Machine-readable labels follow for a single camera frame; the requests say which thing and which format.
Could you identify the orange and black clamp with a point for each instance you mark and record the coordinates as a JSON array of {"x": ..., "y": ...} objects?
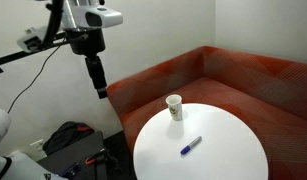
[{"x": 91, "y": 161}]

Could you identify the black backpack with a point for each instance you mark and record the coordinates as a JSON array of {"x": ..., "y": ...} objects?
[{"x": 66, "y": 135}]

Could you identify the orange patterned sofa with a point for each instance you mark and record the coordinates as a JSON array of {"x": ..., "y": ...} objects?
[{"x": 259, "y": 86}]

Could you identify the white wall outlet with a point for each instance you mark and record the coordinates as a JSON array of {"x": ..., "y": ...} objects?
[{"x": 37, "y": 146}]

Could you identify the black mounting bar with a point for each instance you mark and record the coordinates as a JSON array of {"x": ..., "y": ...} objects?
[{"x": 13, "y": 57}]

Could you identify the blue and grey marker pen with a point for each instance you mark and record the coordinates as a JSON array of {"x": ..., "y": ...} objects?
[{"x": 192, "y": 144}]

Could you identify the white paper cup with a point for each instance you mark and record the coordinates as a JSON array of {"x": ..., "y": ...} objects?
[{"x": 175, "y": 110}]

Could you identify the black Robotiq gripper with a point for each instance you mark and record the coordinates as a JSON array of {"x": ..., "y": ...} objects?
[{"x": 88, "y": 41}]

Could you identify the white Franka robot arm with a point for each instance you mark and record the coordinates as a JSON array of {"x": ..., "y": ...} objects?
[{"x": 106, "y": 15}]

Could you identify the black box with blue light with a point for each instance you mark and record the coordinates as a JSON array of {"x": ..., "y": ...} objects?
[{"x": 69, "y": 170}]

